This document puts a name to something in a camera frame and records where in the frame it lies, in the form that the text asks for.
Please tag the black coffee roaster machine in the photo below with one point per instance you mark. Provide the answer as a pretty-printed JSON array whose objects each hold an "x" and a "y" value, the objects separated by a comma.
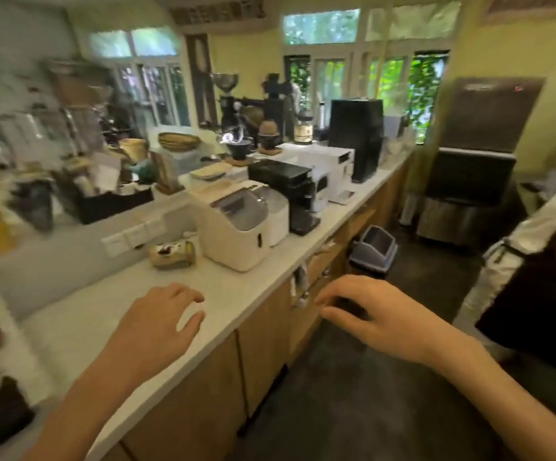
[{"x": 275, "y": 107}]

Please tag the person's left hand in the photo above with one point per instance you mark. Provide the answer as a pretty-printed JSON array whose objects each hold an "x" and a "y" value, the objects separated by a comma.
[{"x": 151, "y": 321}]

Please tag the wooden cabinet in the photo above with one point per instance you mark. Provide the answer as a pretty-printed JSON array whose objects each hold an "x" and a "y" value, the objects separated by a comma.
[{"x": 239, "y": 360}]

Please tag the woven basket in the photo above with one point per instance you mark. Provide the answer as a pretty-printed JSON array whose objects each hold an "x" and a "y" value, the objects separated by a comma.
[{"x": 178, "y": 141}]

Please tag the lying patterned cup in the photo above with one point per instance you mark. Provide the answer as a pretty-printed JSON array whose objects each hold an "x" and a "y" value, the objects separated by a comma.
[{"x": 173, "y": 254}]

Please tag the person's left forearm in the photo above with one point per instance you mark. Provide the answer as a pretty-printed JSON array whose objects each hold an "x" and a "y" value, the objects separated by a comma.
[{"x": 74, "y": 408}]

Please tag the glass jar with label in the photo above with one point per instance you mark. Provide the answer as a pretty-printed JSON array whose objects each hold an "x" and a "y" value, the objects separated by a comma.
[{"x": 303, "y": 127}]

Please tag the white ice maker machine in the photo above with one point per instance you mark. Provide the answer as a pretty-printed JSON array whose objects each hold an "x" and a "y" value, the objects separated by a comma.
[{"x": 232, "y": 225}]

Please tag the black coffee grinder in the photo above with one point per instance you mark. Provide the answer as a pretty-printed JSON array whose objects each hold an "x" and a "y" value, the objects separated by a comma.
[{"x": 226, "y": 103}]

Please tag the person's right forearm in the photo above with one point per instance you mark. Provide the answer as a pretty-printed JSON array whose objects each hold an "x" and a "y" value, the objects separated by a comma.
[{"x": 503, "y": 403}]

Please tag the black organizer tray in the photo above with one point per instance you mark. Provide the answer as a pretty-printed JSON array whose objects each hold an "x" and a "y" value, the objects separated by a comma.
[{"x": 103, "y": 199}]

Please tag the wooden framed card stand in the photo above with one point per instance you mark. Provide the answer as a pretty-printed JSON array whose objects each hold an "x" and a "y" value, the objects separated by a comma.
[{"x": 166, "y": 173}]

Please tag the brown ceramic cup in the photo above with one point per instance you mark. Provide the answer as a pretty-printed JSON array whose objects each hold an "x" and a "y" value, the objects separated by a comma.
[{"x": 268, "y": 134}]

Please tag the black pour-over dripper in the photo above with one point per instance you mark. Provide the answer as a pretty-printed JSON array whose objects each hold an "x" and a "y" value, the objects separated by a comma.
[{"x": 237, "y": 146}]

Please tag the stainless steel ice machine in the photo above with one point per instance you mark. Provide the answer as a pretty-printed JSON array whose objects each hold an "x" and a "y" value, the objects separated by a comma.
[{"x": 474, "y": 163}]

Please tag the white box appliance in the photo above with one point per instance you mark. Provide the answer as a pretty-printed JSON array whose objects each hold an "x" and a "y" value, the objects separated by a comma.
[{"x": 328, "y": 170}]

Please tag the grey swing-lid trash bin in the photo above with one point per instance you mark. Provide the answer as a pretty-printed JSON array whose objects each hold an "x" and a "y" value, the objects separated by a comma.
[{"x": 374, "y": 252}]

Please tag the white wall socket panel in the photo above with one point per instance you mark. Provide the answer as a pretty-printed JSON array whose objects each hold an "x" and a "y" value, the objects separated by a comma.
[{"x": 131, "y": 235}]

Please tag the black drip coffee machine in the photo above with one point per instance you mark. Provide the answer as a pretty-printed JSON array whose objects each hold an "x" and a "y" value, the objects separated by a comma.
[{"x": 290, "y": 191}]

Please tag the person's right thumb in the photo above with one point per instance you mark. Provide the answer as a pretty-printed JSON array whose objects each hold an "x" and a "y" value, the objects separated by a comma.
[{"x": 343, "y": 317}]

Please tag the person's right hand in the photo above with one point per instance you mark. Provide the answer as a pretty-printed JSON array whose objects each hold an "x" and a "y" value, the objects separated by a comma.
[{"x": 383, "y": 321}]

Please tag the person's left thumb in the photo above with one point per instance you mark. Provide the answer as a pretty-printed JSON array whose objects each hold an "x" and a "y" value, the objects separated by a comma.
[{"x": 192, "y": 324}]

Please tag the white small appliance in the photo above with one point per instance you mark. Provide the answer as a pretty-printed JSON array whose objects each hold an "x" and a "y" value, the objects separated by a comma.
[{"x": 323, "y": 187}]

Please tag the tall black coffee machine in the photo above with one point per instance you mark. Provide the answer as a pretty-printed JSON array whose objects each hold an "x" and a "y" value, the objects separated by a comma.
[{"x": 357, "y": 136}]

